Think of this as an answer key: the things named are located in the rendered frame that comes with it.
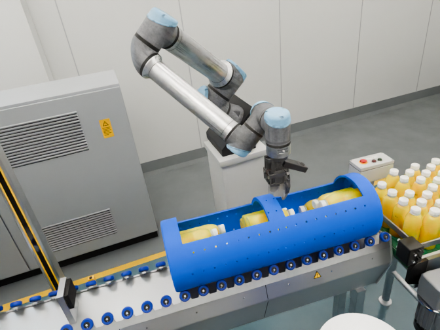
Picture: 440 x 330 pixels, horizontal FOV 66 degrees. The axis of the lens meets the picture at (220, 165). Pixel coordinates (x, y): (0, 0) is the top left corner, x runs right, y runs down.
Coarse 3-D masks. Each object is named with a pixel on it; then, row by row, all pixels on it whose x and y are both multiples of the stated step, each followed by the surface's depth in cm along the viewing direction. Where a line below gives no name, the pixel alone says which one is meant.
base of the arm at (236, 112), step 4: (232, 104) 198; (232, 108) 195; (236, 108) 196; (240, 108) 198; (228, 112) 192; (232, 112) 194; (236, 112) 195; (240, 112) 196; (232, 116) 193; (236, 116) 194; (240, 116) 195; (236, 120) 194; (240, 120) 195
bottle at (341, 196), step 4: (356, 188) 146; (340, 192) 143; (344, 192) 142; (348, 192) 142; (352, 192) 142; (356, 192) 142; (360, 192) 142; (328, 196) 142; (332, 196) 141; (336, 196) 141; (340, 196) 141; (344, 196) 141; (348, 196) 141; (352, 196) 141; (356, 196) 142; (328, 200) 141; (332, 200) 140; (336, 200) 140; (340, 200) 140; (344, 200) 140; (328, 204) 141
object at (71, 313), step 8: (64, 280) 131; (64, 288) 127; (72, 288) 131; (56, 296) 124; (64, 296) 125; (72, 296) 129; (64, 304) 126; (72, 304) 128; (64, 312) 127; (72, 312) 130; (72, 320) 130
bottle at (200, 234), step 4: (188, 232) 132; (192, 232) 131; (196, 232) 131; (200, 232) 131; (204, 232) 131; (208, 232) 132; (212, 232) 133; (184, 236) 130; (188, 236) 130; (192, 236) 130; (196, 236) 130; (200, 236) 130; (204, 236) 130; (208, 236) 131; (184, 240) 129; (188, 240) 129; (192, 240) 129
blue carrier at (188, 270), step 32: (320, 192) 158; (160, 224) 131; (192, 224) 147; (224, 224) 152; (288, 224) 129; (320, 224) 131; (352, 224) 134; (192, 256) 122; (224, 256) 124; (256, 256) 127; (288, 256) 133
